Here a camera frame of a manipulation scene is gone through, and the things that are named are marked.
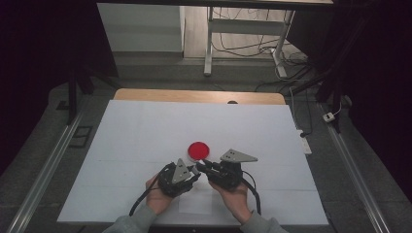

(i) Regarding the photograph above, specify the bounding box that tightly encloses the white frame desk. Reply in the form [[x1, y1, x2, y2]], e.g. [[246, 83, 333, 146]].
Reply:
[[96, 0, 334, 79]]

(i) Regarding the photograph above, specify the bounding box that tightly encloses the black curtain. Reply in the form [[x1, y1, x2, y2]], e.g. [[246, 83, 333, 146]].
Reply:
[[0, 0, 119, 178], [287, 0, 412, 203]]

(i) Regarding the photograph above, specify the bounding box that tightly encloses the bundle of floor cables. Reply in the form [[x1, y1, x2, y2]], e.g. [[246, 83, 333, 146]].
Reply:
[[212, 8, 314, 93]]

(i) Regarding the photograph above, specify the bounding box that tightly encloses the black metal stand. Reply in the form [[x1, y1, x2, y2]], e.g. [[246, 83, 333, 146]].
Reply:
[[285, 62, 345, 134], [66, 62, 121, 126]]

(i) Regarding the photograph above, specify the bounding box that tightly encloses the white paper sheet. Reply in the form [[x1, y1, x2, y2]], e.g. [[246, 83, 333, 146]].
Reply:
[[178, 179, 215, 216]]

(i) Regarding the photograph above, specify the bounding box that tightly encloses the wooden table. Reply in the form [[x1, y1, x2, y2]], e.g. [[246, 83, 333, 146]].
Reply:
[[113, 87, 287, 106]]

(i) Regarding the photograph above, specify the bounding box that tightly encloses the white table cover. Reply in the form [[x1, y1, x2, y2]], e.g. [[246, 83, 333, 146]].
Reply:
[[56, 99, 329, 226]]

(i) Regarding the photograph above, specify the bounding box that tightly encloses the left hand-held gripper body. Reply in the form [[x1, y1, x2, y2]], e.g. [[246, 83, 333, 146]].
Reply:
[[157, 157, 199, 199]]

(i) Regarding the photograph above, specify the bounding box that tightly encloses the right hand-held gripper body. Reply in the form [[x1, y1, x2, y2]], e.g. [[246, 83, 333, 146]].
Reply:
[[206, 148, 258, 190]]

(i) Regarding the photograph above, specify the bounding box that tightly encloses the person's right hand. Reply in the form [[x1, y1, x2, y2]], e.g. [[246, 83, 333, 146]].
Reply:
[[209, 181, 254, 224]]

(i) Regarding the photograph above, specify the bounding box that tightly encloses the red ink pad dish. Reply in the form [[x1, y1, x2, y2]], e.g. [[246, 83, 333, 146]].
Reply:
[[187, 141, 211, 162]]

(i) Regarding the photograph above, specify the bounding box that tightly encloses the person's left hand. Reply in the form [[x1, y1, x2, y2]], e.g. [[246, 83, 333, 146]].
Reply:
[[145, 174, 175, 216]]

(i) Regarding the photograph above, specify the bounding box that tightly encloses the aluminium rail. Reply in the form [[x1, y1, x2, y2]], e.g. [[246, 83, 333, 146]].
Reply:
[[319, 103, 394, 233], [6, 110, 86, 233]]

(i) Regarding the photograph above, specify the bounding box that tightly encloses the white power strip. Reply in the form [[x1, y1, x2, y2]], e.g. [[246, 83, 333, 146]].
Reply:
[[296, 129, 313, 155]]

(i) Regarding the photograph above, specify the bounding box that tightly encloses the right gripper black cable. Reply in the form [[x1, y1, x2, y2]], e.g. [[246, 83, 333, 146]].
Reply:
[[241, 169, 262, 216]]

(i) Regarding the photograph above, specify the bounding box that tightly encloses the white cabinet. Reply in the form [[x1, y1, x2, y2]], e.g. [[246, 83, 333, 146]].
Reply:
[[96, 3, 187, 52]]

